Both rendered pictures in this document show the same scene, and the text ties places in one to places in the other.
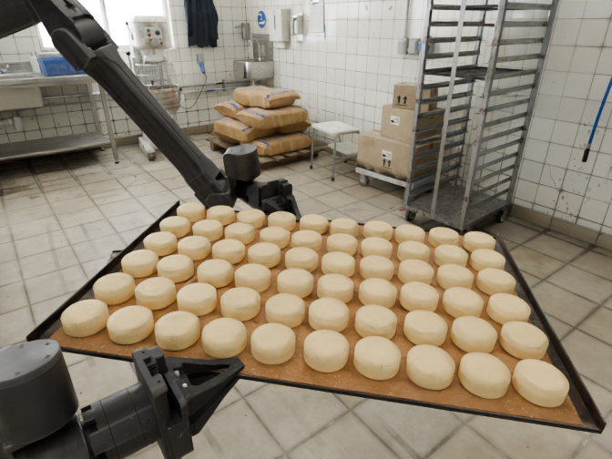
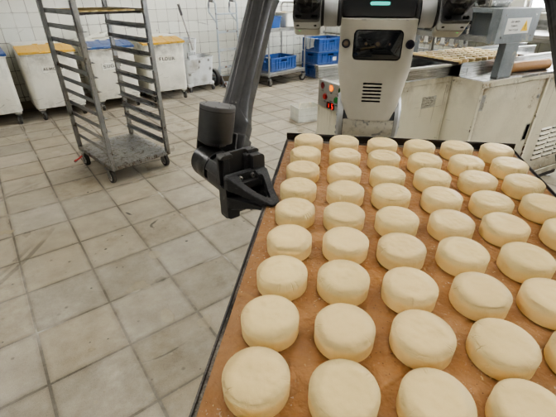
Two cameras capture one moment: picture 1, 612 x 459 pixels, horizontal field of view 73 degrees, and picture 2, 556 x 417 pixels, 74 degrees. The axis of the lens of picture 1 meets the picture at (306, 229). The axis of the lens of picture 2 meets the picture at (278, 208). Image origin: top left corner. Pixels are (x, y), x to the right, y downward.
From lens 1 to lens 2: 0.50 m
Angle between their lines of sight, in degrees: 77
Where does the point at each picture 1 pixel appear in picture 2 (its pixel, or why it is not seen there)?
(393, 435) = not seen: outside the picture
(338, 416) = not seen: outside the picture
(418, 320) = (346, 315)
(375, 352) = (277, 267)
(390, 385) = (251, 293)
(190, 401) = (227, 179)
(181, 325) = (300, 168)
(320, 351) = (276, 232)
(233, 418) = not seen: outside the picture
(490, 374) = (242, 374)
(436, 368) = (255, 316)
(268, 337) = (293, 204)
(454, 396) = (232, 349)
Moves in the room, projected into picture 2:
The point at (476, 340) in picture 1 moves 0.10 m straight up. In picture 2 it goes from (313, 380) to (323, 271)
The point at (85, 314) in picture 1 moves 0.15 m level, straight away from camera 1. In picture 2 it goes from (304, 138) to (366, 124)
